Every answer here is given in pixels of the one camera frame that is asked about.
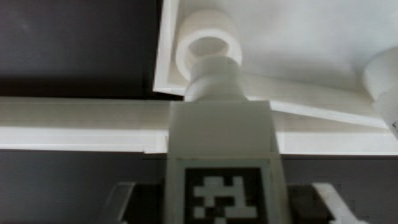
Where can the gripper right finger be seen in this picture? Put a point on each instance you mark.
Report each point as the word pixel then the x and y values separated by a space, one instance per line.
pixel 319 206

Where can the white table leg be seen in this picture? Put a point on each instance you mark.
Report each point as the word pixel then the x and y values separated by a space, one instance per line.
pixel 381 85
pixel 224 180

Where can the white square table top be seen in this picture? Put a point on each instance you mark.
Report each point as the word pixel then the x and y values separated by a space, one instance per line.
pixel 303 42

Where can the white U-shaped obstacle fence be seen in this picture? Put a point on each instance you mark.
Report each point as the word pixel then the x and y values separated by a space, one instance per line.
pixel 64 124

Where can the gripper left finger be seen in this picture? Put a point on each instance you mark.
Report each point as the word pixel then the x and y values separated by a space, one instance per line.
pixel 134 205

